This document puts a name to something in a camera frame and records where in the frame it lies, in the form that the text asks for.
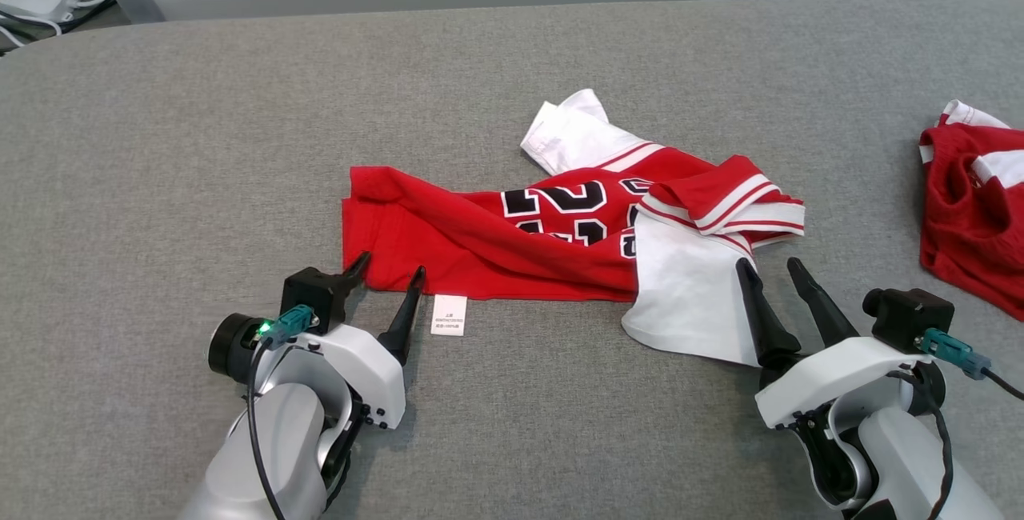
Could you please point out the left camera teal connector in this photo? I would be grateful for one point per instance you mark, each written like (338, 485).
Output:
(286, 326)

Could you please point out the red jersey with number 23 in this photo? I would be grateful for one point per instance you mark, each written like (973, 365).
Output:
(480, 240)

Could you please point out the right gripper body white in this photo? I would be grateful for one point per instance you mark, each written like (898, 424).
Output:
(832, 376)

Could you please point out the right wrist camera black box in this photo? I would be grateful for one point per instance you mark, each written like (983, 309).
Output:
(908, 316)

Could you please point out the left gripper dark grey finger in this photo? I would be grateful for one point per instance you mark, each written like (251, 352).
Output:
(360, 270)
(404, 328)

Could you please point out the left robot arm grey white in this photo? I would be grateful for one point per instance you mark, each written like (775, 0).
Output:
(280, 440)

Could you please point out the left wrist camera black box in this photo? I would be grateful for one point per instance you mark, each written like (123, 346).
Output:
(314, 296)

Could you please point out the camera teal connector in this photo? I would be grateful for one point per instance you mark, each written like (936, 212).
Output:
(952, 352)
(286, 326)

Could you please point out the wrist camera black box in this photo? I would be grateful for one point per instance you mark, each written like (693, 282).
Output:
(908, 316)
(314, 296)

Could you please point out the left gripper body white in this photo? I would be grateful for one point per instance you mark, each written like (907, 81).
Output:
(368, 368)

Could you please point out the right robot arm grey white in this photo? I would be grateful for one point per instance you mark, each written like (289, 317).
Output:
(904, 456)

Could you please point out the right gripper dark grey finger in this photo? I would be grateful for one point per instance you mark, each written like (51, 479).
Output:
(768, 328)
(824, 316)

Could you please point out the right camera teal connector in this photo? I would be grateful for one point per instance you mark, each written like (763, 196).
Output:
(952, 352)

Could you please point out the red shorts with white trim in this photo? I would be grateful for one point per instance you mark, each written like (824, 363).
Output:
(960, 232)

